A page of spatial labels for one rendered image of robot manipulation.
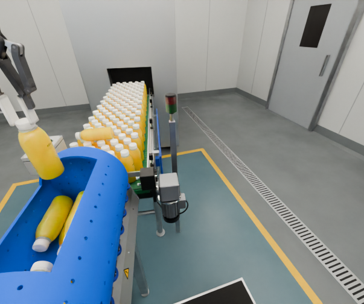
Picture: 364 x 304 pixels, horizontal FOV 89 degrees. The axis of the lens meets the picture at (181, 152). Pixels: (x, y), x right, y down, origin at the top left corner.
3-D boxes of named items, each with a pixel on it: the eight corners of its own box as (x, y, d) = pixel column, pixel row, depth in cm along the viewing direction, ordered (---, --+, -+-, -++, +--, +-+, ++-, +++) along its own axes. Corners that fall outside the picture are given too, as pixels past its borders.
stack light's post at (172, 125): (175, 232, 171) (168, 122, 111) (175, 228, 174) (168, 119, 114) (180, 231, 171) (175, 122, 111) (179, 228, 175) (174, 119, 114)
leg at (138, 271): (140, 297, 130) (123, 248, 95) (140, 288, 135) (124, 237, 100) (149, 296, 130) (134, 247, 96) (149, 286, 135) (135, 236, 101)
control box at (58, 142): (31, 175, 88) (19, 157, 82) (49, 152, 104) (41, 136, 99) (53, 173, 89) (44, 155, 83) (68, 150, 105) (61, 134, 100)
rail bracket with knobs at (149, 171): (138, 193, 90) (134, 177, 85) (139, 183, 96) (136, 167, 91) (159, 191, 91) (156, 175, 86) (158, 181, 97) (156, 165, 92)
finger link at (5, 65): (-9, 41, 39) (-2, 39, 39) (28, 93, 45) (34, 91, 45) (-23, 42, 36) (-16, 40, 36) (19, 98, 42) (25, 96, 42)
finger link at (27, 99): (20, 86, 43) (34, 85, 43) (31, 107, 46) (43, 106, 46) (16, 88, 42) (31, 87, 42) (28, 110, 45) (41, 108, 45)
